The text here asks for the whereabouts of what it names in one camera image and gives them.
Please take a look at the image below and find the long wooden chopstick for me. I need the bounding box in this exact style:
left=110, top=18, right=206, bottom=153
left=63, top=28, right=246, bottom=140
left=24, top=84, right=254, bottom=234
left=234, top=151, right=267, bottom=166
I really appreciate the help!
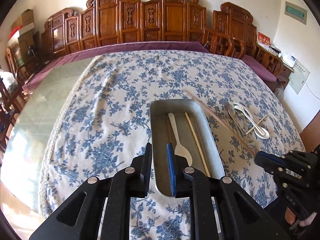
left=184, top=89, right=255, bottom=157

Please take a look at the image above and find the steel spoon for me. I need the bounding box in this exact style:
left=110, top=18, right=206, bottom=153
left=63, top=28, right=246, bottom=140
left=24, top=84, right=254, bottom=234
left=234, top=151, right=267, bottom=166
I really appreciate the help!
left=224, top=103, right=244, bottom=137

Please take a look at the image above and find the short wooden chopstick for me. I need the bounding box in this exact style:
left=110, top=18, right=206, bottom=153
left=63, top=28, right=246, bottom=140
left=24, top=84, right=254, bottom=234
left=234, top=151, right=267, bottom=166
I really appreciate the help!
left=246, top=114, right=268, bottom=134

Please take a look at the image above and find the steel fork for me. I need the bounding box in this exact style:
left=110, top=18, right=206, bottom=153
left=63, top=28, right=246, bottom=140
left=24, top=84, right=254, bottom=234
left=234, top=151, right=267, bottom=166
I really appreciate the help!
left=236, top=112, right=255, bottom=149

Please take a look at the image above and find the wooden chopstick in tray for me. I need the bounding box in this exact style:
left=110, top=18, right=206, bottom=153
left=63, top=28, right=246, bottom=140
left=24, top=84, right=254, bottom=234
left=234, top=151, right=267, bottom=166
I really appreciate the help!
left=184, top=112, right=210, bottom=177

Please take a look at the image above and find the white electrical panel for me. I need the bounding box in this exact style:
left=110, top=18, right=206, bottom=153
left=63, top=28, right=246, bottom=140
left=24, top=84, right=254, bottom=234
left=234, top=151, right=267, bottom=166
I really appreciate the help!
left=289, top=60, right=310, bottom=94

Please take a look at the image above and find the white plastic spoon in tray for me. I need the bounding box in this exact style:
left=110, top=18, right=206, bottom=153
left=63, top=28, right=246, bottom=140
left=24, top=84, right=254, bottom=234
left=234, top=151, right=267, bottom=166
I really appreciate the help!
left=168, top=113, right=193, bottom=166

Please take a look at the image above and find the wooden side table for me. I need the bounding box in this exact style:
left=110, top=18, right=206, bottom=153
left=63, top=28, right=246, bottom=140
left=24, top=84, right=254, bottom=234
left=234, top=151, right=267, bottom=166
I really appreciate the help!
left=253, top=44, right=293, bottom=81

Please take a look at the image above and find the grey metal tray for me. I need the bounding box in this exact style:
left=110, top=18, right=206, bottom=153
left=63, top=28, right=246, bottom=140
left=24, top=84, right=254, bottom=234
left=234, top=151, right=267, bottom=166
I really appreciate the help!
left=150, top=99, right=225, bottom=197

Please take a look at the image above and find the blue floral tablecloth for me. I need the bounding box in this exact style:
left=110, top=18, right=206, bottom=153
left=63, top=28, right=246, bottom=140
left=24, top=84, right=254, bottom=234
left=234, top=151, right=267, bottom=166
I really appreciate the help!
left=39, top=50, right=305, bottom=239

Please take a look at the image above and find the red card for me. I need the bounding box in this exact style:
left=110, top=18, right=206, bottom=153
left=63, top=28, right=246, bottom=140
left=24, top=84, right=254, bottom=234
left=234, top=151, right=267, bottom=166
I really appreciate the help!
left=257, top=32, right=271, bottom=48

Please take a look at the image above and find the wooden armchair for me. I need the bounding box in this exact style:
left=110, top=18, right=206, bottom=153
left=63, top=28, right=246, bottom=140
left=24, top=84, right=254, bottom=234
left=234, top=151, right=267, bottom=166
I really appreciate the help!
left=201, top=27, right=246, bottom=59

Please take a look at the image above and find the cardboard boxes stack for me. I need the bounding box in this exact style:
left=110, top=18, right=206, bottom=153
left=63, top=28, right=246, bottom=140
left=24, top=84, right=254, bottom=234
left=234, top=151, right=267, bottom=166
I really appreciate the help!
left=7, top=9, right=35, bottom=55

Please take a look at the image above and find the green wall sign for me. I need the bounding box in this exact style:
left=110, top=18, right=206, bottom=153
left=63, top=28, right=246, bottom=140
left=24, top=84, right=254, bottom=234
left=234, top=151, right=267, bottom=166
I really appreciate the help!
left=284, top=1, right=308, bottom=25

